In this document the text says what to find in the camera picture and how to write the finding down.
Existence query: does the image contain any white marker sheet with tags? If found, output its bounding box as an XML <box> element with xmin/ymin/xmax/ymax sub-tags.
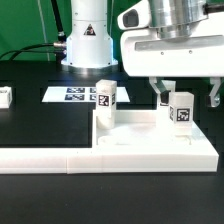
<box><xmin>41</xmin><ymin>86</ymin><xmax>131</xmax><ymax>103</ymax></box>

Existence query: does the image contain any white L-shaped obstacle fence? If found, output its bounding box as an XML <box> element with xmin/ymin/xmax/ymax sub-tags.
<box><xmin>0</xmin><ymin>112</ymin><xmax>220</xmax><ymax>175</ymax></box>

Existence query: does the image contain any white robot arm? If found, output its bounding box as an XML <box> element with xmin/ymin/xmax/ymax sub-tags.
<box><xmin>62</xmin><ymin>0</ymin><xmax>224</xmax><ymax>107</ymax></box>

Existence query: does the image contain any black cable bundle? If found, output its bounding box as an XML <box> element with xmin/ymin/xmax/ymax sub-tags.
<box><xmin>0</xmin><ymin>0</ymin><xmax>69</xmax><ymax>62</ymax></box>

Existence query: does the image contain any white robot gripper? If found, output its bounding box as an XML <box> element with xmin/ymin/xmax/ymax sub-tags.
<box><xmin>117</xmin><ymin>0</ymin><xmax>224</xmax><ymax>108</ymax></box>

